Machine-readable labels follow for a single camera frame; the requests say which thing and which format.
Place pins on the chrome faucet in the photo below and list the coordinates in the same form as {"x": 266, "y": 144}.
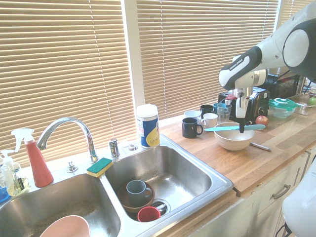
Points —
{"x": 86, "y": 133}

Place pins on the grey-blue mug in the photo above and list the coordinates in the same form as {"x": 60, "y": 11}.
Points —
{"x": 135, "y": 192}

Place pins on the black mug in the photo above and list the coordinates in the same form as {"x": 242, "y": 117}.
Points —
{"x": 190, "y": 128}
{"x": 206, "y": 109}

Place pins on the clear container with green lid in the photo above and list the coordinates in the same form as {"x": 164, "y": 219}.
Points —
{"x": 282, "y": 105}

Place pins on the teal mug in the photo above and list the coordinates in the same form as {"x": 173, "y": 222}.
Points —
{"x": 219, "y": 105}

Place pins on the beige window blind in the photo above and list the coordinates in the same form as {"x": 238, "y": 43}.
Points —
{"x": 288, "y": 10}
{"x": 61, "y": 74}
{"x": 197, "y": 49}

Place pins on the green apple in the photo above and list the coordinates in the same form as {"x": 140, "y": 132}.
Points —
{"x": 313, "y": 101}

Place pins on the Lysol wipes canister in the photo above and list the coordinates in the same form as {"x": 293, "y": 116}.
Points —
{"x": 148, "y": 128}

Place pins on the red spray bottle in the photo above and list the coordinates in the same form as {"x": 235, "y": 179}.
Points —
{"x": 39, "y": 168}

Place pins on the small glass jar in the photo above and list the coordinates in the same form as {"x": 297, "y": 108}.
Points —
{"x": 21, "y": 184}

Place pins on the red apple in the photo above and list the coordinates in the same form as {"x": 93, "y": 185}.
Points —
{"x": 262, "y": 120}

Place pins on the pink bowl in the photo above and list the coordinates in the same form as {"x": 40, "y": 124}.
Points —
{"x": 66, "y": 227}

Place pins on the white mug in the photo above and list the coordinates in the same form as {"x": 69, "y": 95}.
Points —
{"x": 209, "y": 119}
{"x": 192, "y": 114}

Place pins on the chrome sink sprayer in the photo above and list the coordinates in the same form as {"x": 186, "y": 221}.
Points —
{"x": 114, "y": 148}

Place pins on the chrome sink hole cap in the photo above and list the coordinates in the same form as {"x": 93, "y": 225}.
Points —
{"x": 132, "y": 147}

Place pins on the black kitchen appliance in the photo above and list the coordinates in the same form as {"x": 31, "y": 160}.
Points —
{"x": 274, "y": 85}

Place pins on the metal sink drain strainer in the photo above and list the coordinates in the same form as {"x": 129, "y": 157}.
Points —
{"x": 163, "y": 206}

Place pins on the green and yellow sponge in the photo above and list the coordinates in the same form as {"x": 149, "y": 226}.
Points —
{"x": 100, "y": 166}

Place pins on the brown bowl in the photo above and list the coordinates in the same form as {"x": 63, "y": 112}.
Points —
{"x": 126, "y": 205}

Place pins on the cream ceramic bowl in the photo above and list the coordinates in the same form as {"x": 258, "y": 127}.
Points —
{"x": 232, "y": 143}

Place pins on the chrome faucet knob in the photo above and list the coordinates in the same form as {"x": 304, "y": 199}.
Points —
{"x": 71, "y": 167}

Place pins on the red cup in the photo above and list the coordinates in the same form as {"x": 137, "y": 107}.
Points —
{"x": 148, "y": 214}

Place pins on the clear soap pump bottle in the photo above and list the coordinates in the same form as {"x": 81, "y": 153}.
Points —
{"x": 7, "y": 172}

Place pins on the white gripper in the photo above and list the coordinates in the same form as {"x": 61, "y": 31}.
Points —
{"x": 240, "y": 108}

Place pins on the clear drinking glass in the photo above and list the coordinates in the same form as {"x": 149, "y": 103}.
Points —
{"x": 224, "y": 114}

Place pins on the black and silver toaster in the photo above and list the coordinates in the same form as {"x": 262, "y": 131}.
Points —
{"x": 256, "y": 103}

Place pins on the teal plastic serrated knife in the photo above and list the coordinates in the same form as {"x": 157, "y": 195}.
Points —
{"x": 222, "y": 128}

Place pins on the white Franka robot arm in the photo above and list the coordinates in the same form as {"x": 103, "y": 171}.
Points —
{"x": 271, "y": 49}

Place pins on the stainless steel double sink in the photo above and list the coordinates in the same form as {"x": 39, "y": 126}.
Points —
{"x": 172, "y": 172}

